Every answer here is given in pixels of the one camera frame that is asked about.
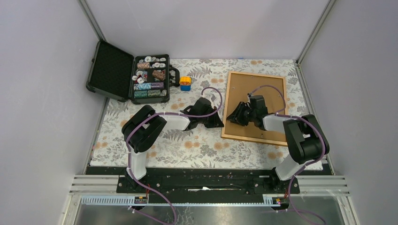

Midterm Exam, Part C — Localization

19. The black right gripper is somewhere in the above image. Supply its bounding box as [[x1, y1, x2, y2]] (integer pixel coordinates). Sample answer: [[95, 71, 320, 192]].
[[226, 102, 256, 127]]

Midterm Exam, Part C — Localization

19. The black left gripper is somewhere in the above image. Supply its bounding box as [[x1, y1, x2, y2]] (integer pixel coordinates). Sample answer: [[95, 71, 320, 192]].
[[198, 106, 224, 128]]

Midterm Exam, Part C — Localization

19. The wooden picture frame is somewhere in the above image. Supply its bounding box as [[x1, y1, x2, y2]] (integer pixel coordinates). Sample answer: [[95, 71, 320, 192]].
[[221, 70, 289, 147]]

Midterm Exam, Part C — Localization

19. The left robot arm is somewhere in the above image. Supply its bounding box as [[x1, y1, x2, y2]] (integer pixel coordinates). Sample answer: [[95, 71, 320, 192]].
[[122, 97, 224, 193]]

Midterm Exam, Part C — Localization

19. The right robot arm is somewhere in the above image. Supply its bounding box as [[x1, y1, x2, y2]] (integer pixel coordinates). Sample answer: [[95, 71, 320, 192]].
[[226, 95, 329, 193]]

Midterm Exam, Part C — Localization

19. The floral patterned table mat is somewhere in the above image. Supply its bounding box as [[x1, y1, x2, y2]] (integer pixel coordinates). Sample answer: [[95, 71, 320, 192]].
[[90, 59, 308, 169]]

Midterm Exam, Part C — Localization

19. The yellow and blue toy block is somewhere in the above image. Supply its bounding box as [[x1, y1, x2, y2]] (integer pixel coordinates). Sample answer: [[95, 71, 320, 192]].
[[179, 76, 192, 91]]

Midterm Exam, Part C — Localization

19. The purple poker chip stack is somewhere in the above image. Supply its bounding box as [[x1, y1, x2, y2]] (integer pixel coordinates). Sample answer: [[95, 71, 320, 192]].
[[150, 82, 164, 90]]

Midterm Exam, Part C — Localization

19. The orange poker chip roll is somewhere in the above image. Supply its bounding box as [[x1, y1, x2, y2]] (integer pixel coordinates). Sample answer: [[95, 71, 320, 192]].
[[152, 70, 166, 81]]

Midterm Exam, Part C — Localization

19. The cyan poker chip stack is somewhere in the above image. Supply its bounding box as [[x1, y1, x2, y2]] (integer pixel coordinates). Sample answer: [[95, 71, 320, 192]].
[[133, 83, 151, 91]]

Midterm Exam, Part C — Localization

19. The green poker chip stack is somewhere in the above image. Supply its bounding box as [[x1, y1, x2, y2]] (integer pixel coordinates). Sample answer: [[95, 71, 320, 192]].
[[133, 90, 148, 99]]

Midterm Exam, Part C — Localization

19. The black poker chip case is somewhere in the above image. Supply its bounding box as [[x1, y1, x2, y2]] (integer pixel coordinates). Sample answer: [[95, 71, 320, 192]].
[[86, 40, 180, 105]]

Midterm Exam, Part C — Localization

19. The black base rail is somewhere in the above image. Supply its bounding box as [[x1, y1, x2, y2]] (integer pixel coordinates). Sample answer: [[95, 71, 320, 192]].
[[85, 166, 333, 206]]

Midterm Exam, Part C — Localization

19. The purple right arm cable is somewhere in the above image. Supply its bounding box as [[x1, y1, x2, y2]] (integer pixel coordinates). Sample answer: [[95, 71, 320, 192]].
[[247, 84, 327, 225]]

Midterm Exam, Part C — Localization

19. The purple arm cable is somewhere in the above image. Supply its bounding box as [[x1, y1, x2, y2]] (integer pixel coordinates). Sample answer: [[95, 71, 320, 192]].
[[247, 84, 327, 225], [125, 87, 224, 225]]

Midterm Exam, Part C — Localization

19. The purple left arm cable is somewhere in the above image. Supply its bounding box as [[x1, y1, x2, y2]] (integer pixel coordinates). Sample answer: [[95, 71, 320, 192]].
[[125, 87, 224, 225]]

